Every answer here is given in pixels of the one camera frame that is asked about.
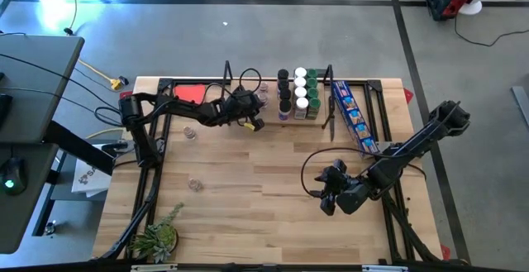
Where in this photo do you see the grey metal bar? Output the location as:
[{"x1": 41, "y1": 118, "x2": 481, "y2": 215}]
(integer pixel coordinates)
[{"x1": 511, "y1": 84, "x2": 529, "y2": 128}]

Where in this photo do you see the white printed paper sheet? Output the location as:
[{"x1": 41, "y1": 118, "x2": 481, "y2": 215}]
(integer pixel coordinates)
[{"x1": 70, "y1": 158, "x2": 112, "y2": 198}]

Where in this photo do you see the black kitchen knife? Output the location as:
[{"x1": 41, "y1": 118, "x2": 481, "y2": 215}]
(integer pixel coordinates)
[{"x1": 328, "y1": 95, "x2": 336, "y2": 142}]

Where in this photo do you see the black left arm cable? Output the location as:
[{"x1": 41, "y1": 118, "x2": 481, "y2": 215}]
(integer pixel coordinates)
[{"x1": 238, "y1": 68, "x2": 263, "y2": 95}]

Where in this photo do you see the blue cracker box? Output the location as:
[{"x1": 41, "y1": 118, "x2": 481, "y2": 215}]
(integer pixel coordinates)
[{"x1": 331, "y1": 80, "x2": 380, "y2": 160}]

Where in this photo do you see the wooden shelf with black frame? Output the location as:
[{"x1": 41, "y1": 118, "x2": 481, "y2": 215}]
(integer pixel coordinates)
[{"x1": 220, "y1": 60, "x2": 336, "y2": 131}]

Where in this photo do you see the silver bracket strip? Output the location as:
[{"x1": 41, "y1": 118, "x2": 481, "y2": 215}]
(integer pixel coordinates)
[
  {"x1": 361, "y1": 265, "x2": 409, "y2": 272},
  {"x1": 131, "y1": 263, "x2": 179, "y2": 272}
]

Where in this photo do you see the black-lid purple-label spice jar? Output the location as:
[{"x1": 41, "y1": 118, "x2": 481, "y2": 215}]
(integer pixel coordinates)
[{"x1": 278, "y1": 98, "x2": 293, "y2": 122}]

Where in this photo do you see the yellow extension cable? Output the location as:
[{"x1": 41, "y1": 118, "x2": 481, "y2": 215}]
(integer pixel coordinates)
[{"x1": 77, "y1": 58, "x2": 123, "y2": 91}]

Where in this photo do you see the black desk cable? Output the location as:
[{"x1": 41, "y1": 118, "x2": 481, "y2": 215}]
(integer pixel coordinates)
[
  {"x1": 0, "y1": 52, "x2": 123, "y2": 114},
  {"x1": 0, "y1": 86, "x2": 121, "y2": 126}
]

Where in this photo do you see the black floor cable with plug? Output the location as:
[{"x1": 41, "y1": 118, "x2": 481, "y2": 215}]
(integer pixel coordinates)
[{"x1": 64, "y1": 0, "x2": 79, "y2": 36}]

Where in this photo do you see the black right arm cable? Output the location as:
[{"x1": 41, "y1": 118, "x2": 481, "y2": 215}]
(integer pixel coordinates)
[{"x1": 300, "y1": 146, "x2": 398, "y2": 198}]

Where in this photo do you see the black keyboard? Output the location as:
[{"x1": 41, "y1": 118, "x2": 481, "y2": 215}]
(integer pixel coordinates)
[{"x1": 0, "y1": 93, "x2": 13, "y2": 128}]

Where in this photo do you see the black diagonal beam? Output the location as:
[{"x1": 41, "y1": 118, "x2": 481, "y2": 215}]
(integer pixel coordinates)
[{"x1": 43, "y1": 119, "x2": 116, "y2": 176}]

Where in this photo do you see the potted succulent plant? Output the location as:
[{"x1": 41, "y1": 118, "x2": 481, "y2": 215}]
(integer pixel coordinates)
[{"x1": 128, "y1": 200, "x2": 186, "y2": 265}]

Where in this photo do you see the black metal rig frame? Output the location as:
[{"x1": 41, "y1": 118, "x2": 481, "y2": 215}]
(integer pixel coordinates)
[{"x1": 97, "y1": 76, "x2": 450, "y2": 272}]

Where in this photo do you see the long black floor cable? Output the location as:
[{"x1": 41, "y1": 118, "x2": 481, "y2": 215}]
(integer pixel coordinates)
[{"x1": 454, "y1": 13, "x2": 529, "y2": 48}]

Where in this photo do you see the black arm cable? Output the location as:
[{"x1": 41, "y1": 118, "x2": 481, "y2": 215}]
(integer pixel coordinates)
[
  {"x1": 238, "y1": 68, "x2": 263, "y2": 95},
  {"x1": 300, "y1": 146, "x2": 398, "y2": 198}
]

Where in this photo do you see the black computer mouse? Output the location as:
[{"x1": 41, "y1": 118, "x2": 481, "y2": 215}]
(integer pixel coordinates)
[{"x1": 0, "y1": 155, "x2": 28, "y2": 197}]

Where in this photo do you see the red paper folder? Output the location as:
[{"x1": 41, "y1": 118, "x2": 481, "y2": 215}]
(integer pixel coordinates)
[{"x1": 173, "y1": 84, "x2": 207, "y2": 104}]

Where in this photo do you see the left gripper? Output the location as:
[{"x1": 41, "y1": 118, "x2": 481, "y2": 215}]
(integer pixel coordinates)
[{"x1": 222, "y1": 90, "x2": 266, "y2": 132}]

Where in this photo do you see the grey office desk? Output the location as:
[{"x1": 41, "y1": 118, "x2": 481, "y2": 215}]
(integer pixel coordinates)
[{"x1": 0, "y1": 34, "x2": 86, "y2": 255}]

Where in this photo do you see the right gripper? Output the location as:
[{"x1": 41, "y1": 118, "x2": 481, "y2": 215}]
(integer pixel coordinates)
[{"x1": 312, "y1": 168, "x2": 369, "y2": 217}]

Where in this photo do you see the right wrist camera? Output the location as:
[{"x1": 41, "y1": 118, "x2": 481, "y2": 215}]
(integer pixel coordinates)
[{"x1": 331, "y1": 159, "x2": 349, "y2": 179}]

